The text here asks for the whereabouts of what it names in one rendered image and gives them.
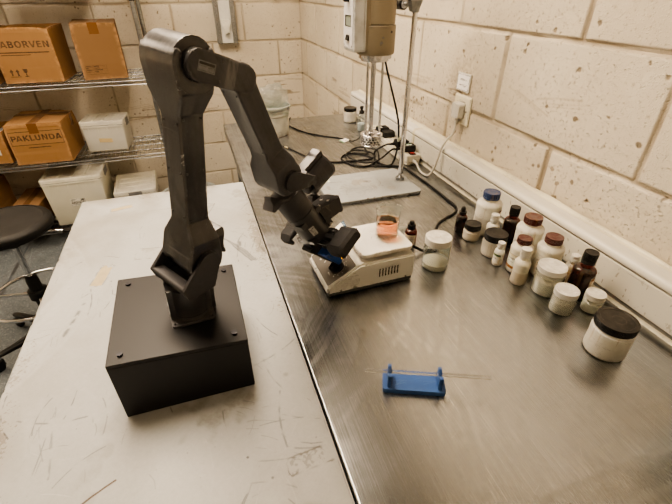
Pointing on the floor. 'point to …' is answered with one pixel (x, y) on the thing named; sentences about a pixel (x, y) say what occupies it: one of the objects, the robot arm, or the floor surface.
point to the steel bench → (401, 466)
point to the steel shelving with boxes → (107, 59)
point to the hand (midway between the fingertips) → (330, 252)
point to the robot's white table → (61, 372)
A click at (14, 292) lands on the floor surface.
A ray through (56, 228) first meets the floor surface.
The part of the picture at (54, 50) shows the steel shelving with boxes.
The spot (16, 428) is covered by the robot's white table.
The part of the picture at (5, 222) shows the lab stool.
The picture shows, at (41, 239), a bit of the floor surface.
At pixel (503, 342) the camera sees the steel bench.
